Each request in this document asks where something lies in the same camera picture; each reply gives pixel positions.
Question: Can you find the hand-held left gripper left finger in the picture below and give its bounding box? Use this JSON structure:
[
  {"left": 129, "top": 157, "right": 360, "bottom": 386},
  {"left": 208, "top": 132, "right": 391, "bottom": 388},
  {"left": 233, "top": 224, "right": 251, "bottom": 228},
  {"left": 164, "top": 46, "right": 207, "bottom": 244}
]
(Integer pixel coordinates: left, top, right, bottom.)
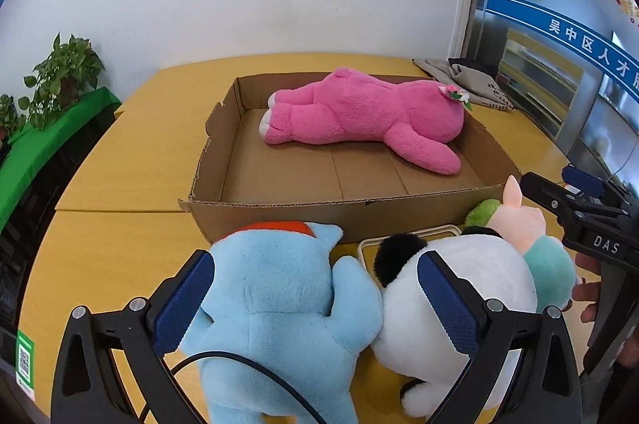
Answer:
[{"left": 51, "top": 249, "right": 216, "bottom": 424}]

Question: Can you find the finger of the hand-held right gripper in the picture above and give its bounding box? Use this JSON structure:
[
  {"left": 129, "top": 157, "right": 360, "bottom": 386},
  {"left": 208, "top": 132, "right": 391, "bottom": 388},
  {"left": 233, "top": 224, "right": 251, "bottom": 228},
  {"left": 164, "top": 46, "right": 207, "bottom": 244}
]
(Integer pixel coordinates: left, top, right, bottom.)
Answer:
[
  {"left": 520, "top": 172, "right": 623, "bottom": 231},
  {"left": 561, "top": 165, "right": 639, "bottom": 218}
]

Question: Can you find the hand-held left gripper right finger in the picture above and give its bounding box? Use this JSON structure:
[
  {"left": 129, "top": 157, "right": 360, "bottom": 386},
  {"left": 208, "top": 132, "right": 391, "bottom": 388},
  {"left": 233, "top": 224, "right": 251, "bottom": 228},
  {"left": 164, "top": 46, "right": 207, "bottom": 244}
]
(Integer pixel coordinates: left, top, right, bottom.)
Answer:
[{"left": 417, "top": 250, "right": 583, "bottom": 424}]

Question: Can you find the pink pig plush toy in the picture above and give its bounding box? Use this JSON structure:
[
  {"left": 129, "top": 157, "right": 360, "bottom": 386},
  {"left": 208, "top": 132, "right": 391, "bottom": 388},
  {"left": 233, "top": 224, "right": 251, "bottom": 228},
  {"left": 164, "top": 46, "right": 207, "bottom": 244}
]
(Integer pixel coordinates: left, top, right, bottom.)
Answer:
[{"left": 464, "top": 174, "right": 577, "bottom": 312}]

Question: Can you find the white panda plush toy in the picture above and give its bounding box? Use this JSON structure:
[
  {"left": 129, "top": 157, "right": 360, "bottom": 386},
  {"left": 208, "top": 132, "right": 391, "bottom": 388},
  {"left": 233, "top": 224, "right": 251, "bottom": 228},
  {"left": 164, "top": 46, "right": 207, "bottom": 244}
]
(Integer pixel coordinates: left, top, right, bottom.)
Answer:
[{"left": 372, "top": 231, "right": 540, "bottom": 420}]

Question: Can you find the light blue plush toy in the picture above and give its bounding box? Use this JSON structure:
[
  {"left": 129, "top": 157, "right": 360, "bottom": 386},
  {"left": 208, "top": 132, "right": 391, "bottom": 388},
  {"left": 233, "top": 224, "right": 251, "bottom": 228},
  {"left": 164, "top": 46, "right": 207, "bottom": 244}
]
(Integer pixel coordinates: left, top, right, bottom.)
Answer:
[{"left": 179, "top": 219, "right": 384, "bottom": 424}]

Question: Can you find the cardboard box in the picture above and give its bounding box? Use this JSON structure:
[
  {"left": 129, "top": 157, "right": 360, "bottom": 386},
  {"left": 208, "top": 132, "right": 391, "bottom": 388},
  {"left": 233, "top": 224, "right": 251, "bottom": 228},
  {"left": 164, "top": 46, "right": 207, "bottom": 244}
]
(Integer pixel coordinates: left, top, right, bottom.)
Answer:
[{"left": 178, "top": 72, "right": 522, "bottom": 245}]

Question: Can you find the wooden desktop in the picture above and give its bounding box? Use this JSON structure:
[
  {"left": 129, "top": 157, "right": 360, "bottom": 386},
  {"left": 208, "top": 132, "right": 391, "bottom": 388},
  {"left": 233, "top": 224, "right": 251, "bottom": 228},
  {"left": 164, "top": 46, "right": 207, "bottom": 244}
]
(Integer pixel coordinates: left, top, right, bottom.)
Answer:
[{"left": 20, "top": 52, "right": 600, "bottom": 424}]

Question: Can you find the person's right hand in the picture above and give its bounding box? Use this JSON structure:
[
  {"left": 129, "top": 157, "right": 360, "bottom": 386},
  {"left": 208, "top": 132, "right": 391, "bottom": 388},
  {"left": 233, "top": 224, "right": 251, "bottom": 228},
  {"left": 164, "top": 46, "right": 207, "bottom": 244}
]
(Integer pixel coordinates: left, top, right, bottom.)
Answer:
[{"left": 572, "top": 281, "right": 603, "bottom": 324}]

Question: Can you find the yellow metal rack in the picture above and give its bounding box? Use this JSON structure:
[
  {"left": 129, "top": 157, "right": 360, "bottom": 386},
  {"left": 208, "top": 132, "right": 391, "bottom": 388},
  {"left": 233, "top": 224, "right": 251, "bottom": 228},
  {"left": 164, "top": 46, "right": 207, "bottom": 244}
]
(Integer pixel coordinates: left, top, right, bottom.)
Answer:
[{"left": 499, "top": 27, "right": 585, "bottom": 135}]

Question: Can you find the grey cloth bag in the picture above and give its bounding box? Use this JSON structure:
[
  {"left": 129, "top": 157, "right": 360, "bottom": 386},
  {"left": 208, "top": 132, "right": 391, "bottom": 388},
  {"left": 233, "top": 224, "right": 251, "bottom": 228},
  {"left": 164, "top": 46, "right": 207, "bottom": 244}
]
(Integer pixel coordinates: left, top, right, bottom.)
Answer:
[{"left": 413, "top": 57, "right": 515, "bottom": 111}]

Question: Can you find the black shelf unit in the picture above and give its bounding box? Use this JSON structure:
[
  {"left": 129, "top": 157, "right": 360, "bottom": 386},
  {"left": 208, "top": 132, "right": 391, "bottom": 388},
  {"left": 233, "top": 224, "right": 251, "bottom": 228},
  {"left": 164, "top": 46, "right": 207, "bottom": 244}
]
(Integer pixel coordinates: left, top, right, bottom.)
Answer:
[{"left": 0, "top": 107, "right": 123, "bottom": 345}]

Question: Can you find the blue glass banner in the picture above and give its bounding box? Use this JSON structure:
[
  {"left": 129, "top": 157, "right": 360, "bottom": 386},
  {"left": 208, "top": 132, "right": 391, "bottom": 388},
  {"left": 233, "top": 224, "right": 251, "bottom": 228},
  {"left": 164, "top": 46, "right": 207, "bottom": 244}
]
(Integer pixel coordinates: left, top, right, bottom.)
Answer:
[{"left": 484, "top": 0, "right": 639, "bottom": 105}]

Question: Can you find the green code sticker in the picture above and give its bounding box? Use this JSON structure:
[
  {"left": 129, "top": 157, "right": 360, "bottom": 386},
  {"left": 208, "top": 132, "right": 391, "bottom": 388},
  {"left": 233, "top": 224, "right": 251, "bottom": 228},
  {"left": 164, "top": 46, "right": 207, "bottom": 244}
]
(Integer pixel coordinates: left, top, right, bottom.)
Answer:
[{"left": 16, "top": 329, "right": 38, "bottom": 392}]

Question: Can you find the green covered shelf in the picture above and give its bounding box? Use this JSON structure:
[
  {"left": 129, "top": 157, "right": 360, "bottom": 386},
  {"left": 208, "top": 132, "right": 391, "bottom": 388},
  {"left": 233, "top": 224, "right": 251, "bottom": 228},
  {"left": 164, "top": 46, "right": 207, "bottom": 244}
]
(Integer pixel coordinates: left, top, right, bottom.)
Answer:
[{"left": 0, "top": 87, "right": 123, "bottom": 230}]

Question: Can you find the pink plush bear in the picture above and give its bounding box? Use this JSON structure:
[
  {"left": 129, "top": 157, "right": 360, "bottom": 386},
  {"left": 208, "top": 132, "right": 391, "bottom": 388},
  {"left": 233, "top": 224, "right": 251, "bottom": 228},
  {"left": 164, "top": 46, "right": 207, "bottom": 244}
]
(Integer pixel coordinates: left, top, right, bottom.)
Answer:
[{"left": 258, "top": 67, "right": 472, "bottom": 176}]

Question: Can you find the small potted green plant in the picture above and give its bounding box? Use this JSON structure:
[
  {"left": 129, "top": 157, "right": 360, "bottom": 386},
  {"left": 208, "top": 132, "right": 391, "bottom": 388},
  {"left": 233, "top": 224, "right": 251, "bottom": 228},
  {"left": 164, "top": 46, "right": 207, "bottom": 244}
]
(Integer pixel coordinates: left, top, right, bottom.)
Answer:
[{"left": 0, "top": 94, "right": 26, "bottom": 145}]

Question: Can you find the large potted green plant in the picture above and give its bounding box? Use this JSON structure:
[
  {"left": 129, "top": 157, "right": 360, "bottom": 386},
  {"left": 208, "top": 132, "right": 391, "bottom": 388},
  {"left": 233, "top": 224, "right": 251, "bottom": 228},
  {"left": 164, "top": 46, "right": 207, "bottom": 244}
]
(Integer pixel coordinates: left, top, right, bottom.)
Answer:
[{"left": 20, "top": 33, "right": 105, "bottom": 130}]

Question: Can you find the black cable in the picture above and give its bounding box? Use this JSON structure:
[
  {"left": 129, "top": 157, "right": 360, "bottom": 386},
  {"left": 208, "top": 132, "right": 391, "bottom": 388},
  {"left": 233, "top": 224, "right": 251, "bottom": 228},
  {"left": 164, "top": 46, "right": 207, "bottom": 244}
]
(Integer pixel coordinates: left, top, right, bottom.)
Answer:
[{"left": 135, "top": 350, "right": 325, "bottom": 424}]

